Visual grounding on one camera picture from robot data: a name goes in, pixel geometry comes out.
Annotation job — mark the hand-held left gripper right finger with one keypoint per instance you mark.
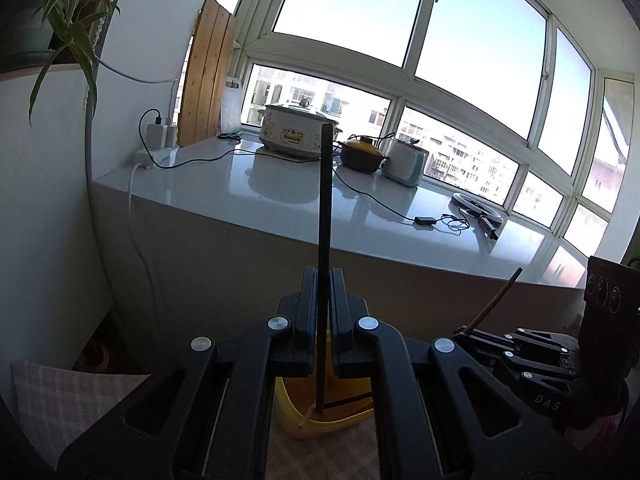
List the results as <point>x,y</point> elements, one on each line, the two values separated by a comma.
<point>340,310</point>

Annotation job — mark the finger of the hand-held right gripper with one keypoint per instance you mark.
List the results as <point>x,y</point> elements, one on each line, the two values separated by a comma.
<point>547,395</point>
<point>540,342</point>

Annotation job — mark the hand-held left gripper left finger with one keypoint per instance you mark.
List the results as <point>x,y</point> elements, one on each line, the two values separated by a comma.
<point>307,310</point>

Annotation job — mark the brown chopstick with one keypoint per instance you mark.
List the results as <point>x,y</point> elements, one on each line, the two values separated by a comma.
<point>497,297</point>

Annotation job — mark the yellow plastic container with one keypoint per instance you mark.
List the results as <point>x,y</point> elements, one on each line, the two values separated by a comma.
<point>287,410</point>

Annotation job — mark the black chopstick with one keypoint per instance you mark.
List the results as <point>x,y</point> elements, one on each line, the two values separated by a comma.
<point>323,200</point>

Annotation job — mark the white windowsill counter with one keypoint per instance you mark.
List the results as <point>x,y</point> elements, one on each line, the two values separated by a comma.
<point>225,195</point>

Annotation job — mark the brown casserole pot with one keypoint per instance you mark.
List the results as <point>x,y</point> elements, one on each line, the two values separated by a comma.
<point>362,157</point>

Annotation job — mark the white floral electric cooker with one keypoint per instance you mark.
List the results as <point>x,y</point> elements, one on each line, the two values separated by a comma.
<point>295,132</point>

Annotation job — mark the white power strip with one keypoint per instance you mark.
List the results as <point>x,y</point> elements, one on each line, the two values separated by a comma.
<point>160,156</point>

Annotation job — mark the white plastic cutting board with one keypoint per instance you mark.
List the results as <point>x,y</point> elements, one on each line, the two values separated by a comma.
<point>231,107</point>

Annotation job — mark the white charger plug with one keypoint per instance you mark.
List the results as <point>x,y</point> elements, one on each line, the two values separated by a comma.
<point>155,136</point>
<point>171,136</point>

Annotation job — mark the wooden plank board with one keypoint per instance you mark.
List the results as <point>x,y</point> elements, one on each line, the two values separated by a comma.
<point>205,75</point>

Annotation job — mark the pink checkered cloth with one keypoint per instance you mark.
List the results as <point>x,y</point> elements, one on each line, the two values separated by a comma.
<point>50,400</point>

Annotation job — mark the white cabinet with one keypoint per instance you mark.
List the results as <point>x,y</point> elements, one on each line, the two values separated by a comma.
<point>45,210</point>

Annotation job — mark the green spider plant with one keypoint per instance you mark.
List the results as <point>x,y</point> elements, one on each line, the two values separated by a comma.
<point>75,25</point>

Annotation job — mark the pale green flower pot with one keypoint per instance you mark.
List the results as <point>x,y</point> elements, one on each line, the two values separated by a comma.
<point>25,35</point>

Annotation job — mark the white window frame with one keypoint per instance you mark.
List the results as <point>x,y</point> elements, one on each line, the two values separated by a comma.
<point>400,85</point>

